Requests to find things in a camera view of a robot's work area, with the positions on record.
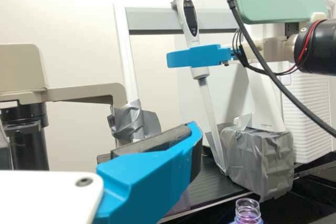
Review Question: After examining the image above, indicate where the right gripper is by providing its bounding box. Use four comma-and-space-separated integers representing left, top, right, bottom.
166, 22, 300, 69

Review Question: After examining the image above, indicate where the cream microscope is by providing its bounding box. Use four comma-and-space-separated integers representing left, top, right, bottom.
0, 43, 127, 171

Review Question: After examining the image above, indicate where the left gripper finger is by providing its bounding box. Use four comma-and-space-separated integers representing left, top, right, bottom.
96, 121, 204, 224

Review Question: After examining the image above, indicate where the pipette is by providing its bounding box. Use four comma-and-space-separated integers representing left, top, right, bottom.
170, 0, 227, 174

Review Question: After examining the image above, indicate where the white pipette stand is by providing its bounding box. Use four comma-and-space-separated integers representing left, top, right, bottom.
112, 2, 288, 148

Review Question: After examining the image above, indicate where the black cable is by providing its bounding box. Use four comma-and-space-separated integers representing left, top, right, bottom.
222, 0, 336, 139

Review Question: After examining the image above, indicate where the blue bottle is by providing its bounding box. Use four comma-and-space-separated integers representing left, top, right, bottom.
234, 198, 264, 224

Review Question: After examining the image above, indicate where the grey taped block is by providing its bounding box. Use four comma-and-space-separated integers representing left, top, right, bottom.
218, 126, 295, 201
106, 100, 162, 146

